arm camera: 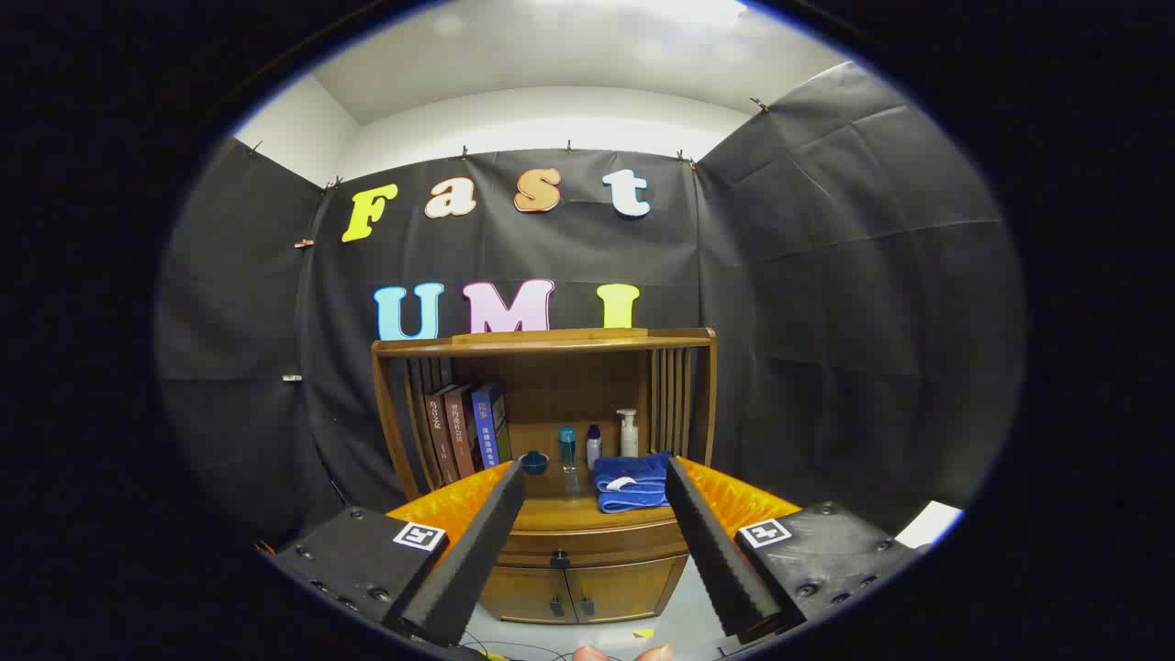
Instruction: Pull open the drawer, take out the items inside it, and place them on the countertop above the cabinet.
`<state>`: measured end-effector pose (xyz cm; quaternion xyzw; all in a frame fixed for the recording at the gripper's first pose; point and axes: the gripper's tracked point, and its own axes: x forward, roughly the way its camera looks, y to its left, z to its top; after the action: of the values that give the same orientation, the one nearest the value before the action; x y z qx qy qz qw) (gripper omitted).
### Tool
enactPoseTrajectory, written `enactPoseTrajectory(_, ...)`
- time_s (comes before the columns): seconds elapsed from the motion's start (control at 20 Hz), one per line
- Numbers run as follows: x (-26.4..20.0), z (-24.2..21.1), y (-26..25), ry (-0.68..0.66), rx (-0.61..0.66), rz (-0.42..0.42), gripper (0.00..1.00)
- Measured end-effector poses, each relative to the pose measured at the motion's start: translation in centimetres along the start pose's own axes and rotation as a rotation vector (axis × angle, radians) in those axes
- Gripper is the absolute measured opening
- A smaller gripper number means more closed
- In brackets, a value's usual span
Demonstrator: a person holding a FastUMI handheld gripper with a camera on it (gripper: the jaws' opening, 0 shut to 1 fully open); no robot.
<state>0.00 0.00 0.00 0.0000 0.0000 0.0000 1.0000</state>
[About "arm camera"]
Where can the thick blue book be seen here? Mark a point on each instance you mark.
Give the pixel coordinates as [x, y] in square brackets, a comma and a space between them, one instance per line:
[486, 427]

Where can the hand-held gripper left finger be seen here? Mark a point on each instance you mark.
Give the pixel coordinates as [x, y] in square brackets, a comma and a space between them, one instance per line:
[468, 560]

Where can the folded blue towel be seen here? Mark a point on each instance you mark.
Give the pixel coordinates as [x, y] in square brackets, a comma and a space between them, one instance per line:
[633, 496]

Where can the wooden cabinet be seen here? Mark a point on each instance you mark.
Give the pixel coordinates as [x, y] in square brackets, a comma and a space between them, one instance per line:
[551, 345]

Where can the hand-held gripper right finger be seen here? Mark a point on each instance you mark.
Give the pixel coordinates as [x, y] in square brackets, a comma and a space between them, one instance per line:
[721, 560]

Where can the wooden countertop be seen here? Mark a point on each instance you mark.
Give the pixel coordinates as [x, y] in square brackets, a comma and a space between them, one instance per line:
[560, 514]

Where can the clear blue tall bottle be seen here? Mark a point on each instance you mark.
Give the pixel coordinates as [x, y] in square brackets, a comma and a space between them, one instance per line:
[568, 450]

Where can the wooden drawer with black knob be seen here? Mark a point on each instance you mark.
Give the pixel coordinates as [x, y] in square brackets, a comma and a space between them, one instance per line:
[606, 546]

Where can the white bottle with blue cap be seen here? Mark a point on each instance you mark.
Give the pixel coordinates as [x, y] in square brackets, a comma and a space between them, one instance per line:
[594, 450]

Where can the dark blue lidded teacup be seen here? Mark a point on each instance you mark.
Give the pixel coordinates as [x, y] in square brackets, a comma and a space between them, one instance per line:
[534, 463]

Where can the wooden cabinet door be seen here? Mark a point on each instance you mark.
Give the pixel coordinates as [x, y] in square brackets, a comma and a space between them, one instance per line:
[624, 588]
[523, 592]

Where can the dark brown book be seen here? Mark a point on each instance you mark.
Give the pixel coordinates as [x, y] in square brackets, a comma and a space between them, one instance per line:
[441, 441]

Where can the row of black backdrop clips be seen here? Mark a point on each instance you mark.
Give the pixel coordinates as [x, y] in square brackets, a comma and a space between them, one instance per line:
[569, 147]

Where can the white pump bottle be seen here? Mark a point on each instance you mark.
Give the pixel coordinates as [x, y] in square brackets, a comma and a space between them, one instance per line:
[629, 439]

